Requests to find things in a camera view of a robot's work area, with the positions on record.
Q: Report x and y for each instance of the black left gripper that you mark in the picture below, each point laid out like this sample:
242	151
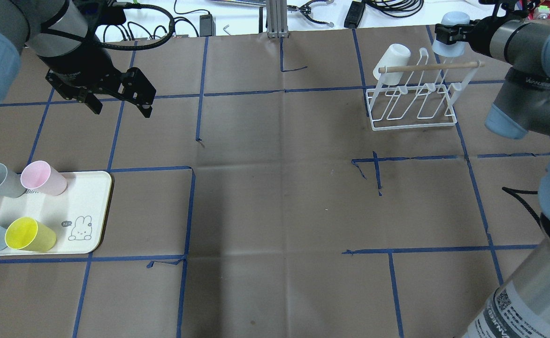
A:
83	62

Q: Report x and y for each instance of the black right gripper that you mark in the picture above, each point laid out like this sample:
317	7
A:
475	35

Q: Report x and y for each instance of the white ikea cup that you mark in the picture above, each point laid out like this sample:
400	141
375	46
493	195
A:
396	55

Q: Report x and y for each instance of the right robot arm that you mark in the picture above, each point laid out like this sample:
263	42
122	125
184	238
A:
507	129

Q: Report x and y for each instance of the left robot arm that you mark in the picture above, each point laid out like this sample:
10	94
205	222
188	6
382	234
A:
62	33

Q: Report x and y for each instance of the pink cup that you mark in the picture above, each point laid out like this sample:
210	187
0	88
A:
40	176

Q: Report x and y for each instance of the grey cup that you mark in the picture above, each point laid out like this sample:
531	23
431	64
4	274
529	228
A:
10	184

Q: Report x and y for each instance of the yellow cup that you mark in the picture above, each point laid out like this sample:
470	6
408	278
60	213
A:
28	234

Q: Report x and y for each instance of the cream plastic tray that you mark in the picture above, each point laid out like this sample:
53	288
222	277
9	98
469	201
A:
77	216

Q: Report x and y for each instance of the black power adapter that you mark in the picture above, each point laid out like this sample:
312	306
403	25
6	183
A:
354	14

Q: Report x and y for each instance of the white wire cup rack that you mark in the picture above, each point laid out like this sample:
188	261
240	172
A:
425	96

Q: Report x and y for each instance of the aluminium frame post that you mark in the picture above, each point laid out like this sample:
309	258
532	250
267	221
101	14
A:
277	25

